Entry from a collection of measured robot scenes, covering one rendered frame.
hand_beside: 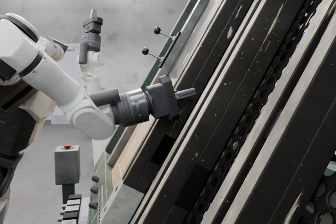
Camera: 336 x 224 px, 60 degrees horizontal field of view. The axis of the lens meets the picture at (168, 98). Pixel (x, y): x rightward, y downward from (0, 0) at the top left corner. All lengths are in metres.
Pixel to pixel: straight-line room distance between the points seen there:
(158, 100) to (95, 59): 0.69
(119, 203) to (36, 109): 0.41
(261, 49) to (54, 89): 0.43
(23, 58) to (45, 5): 8.07
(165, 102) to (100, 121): 0.17
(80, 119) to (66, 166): 0.98
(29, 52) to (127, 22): 7.59
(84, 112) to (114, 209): 0.31
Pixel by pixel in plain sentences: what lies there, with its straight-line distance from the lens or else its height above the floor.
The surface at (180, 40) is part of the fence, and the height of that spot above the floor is 1.49.
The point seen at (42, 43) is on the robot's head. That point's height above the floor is 1.43.
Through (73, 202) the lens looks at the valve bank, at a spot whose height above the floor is 0.77.
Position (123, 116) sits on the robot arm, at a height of 1.23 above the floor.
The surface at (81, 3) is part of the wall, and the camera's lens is 8.46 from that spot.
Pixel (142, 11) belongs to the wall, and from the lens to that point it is 8.24.
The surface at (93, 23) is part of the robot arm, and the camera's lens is 1.45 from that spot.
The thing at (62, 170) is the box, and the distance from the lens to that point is 1.66.
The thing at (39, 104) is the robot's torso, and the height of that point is 1.23.
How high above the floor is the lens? 1.32
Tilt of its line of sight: 4 degrees down
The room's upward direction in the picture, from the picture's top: straight up
